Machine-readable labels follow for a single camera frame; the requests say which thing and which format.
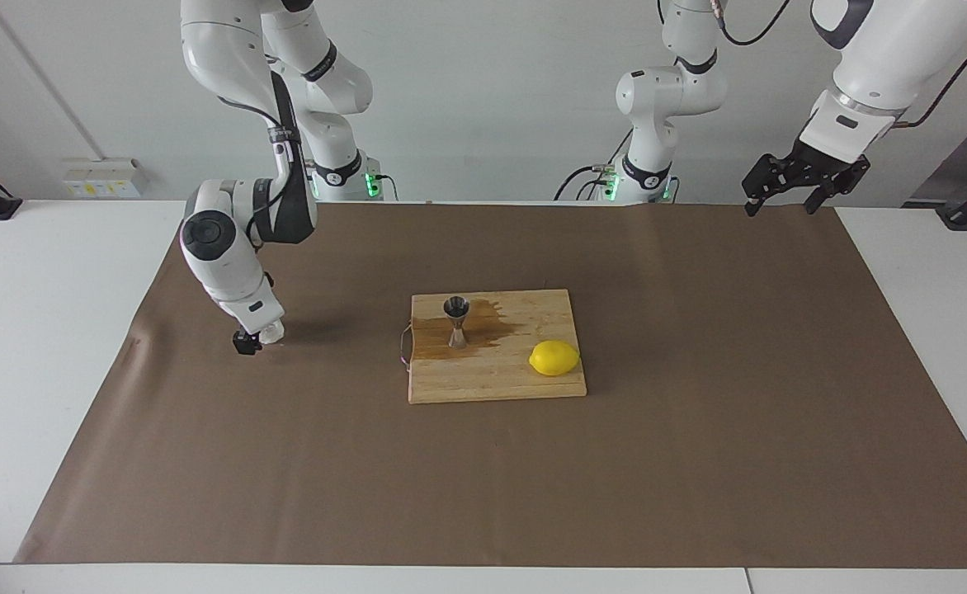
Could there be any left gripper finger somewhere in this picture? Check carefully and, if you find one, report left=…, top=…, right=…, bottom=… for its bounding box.
left=741, top=154, right=798, bottom=217
left=805, top=161, right=870, bottom=215

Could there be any brown paper table mat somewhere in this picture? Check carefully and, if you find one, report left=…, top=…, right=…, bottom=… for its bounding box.
left=13, top=200, right=967, bottom=570

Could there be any yellow lemon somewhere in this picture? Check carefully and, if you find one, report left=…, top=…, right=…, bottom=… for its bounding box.
left=530, top=340, right=581, bottom=377

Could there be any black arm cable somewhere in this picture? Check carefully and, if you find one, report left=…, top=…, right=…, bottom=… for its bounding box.
left=218, top=95, right=303, bottom=248
left=710, top=0, right=967, bottom=131

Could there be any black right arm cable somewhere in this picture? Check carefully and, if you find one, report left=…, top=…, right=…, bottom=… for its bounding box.
left=218, top=95, right=303, bottom=248

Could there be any steel double jigger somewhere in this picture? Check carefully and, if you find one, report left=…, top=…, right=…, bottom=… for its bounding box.
left=443, top=296, right=473, bottom=350

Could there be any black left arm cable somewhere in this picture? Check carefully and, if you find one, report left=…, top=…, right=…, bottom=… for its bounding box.
left=710, top=0, right=967, bottom=131

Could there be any white wall socket strip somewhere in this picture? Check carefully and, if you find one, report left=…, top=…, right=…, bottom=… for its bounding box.
left=63, top=159, right=144, bottom=200

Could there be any wooden cutting board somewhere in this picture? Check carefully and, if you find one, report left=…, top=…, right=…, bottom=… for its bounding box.
left=399, top=289, right=587, bottom=405

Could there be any black left base cable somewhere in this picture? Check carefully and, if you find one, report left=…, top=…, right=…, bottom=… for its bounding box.
left=555, top=163, right=616, bottom=201

